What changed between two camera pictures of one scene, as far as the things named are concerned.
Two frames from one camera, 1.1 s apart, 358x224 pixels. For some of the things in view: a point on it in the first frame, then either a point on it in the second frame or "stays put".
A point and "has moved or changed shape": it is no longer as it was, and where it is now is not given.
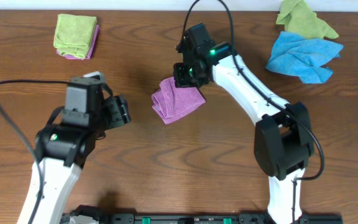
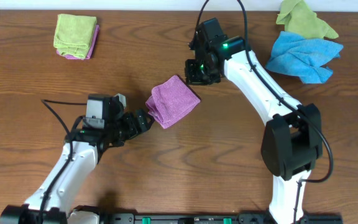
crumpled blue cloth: (306, 58) stays put
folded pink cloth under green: (91, 49) stays put
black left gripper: (117, 112) → (134, 123)
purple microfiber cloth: (171, 102) has moved or changed shape
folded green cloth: (74, 34) stays put
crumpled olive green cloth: (299, 17) stays put
